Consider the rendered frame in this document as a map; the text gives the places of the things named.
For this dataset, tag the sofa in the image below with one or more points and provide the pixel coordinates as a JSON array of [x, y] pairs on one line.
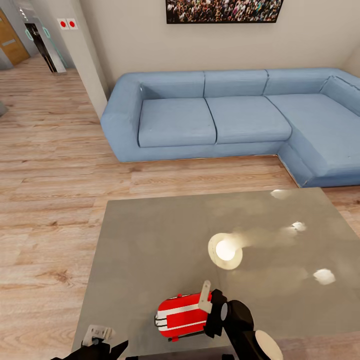
[[308, 117]]

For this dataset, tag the standing mirror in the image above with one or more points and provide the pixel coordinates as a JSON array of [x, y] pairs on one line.
[[40, 35]]

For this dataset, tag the radio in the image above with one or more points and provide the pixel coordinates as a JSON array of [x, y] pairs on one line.
[[180, 315]]

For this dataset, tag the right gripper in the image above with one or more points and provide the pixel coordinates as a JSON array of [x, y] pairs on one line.
[[212, 326]]

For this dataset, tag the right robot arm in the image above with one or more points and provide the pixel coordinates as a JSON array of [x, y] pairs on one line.
[[238, 322]]

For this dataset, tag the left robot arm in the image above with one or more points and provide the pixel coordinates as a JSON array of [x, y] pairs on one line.
[[92, 347]]

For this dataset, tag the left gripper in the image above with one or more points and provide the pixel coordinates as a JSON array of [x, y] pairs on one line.
[[100, 351]]

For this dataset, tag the coffee table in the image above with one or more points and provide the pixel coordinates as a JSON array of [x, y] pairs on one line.
[[287, 254]]

